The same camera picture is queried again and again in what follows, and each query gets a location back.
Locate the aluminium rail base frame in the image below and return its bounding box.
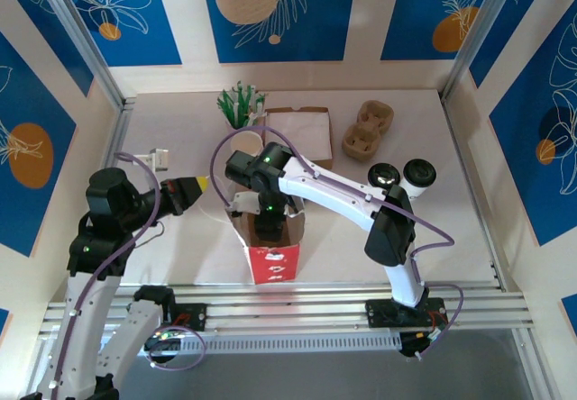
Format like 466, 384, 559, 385
38, 282, 536, 343

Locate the aluminium table edge rail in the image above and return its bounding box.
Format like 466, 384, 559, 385
441, 95, 509, 292
67, 96, 137, 302

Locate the brown pulp cup carrier stack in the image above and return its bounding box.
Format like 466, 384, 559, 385
341, 99, 396, 161

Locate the white slotted cable duct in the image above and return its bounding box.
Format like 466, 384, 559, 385
134, 332, 402, 357

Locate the white paper napkins stack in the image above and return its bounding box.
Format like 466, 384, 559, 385
265, 111, 333, 162

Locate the small controller circuit board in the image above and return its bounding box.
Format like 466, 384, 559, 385
400, 330, 447, 357
151, 327, 186, 354

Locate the green white wrapped straws bundle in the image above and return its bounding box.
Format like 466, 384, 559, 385
217, 82, 268, 131

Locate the red white paper bag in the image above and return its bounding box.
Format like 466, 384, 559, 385
200, 192, 308, 286

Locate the black plastic cup lid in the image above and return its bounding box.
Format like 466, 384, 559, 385
367, 162, 402, 190
404, 159, 437, 189

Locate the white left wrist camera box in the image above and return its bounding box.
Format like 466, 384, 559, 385
147, 147, 171, 172

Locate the white paper coffee cup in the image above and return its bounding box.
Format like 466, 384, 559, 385
398, 178, 429, 202

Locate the brown cardboard napkin box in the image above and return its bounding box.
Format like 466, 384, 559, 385
263, 106, 335, 171

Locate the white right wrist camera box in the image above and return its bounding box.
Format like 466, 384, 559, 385
228, 191, 258, 215

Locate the aluminium frame post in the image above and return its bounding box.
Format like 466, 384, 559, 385
441, 0, 527, 102
33, 0, 126, 113

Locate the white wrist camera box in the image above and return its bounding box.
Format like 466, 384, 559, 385
147, 147, 171, 172
228, 191, 258, 215

